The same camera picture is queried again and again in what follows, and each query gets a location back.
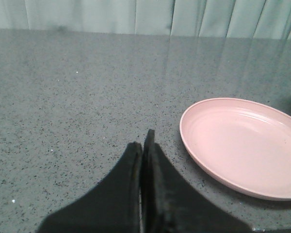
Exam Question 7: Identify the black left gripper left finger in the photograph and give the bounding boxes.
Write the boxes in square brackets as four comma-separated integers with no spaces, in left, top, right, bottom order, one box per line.
[38,142,142,233]

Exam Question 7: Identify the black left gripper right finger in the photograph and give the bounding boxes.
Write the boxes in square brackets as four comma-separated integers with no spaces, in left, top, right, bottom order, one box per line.
[141,130,251,233]

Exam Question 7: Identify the pink plate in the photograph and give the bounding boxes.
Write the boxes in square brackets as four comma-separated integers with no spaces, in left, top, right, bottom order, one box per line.
[179,98,291,201]

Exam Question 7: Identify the white curtain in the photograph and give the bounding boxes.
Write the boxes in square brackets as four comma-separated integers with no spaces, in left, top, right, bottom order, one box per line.
[0,0,291,40]

